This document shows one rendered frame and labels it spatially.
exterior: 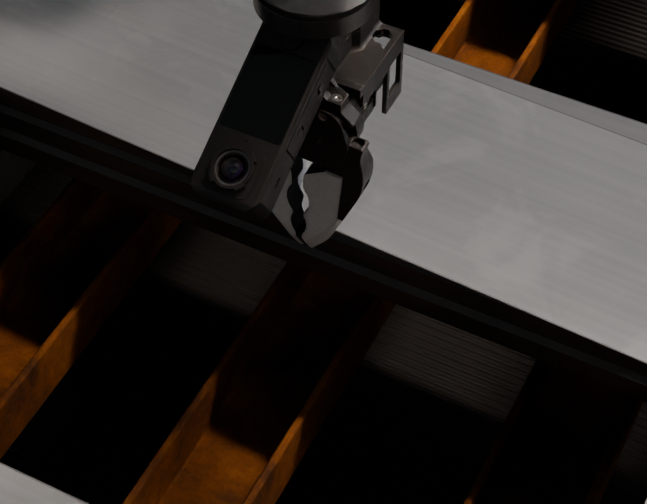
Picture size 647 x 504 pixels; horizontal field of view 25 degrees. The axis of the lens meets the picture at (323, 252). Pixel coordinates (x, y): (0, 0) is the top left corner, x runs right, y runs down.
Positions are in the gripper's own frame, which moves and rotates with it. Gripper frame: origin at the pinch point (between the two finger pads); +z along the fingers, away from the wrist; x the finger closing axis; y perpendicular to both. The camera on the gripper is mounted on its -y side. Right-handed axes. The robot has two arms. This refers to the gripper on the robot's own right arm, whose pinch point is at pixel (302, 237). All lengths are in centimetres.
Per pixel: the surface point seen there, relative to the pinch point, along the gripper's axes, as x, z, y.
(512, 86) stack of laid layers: -6.6, 1.0, 20.8
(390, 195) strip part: -3.3, 0.9, 6.8
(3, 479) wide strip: 7.3, 0.8, -23.9
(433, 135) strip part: -3.5, 0.9, 13.5
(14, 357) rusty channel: 22.3, 19.3, -6.4
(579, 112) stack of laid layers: -11.9, 1.0, 20.4
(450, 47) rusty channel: 5.6, 17.1, 39.7
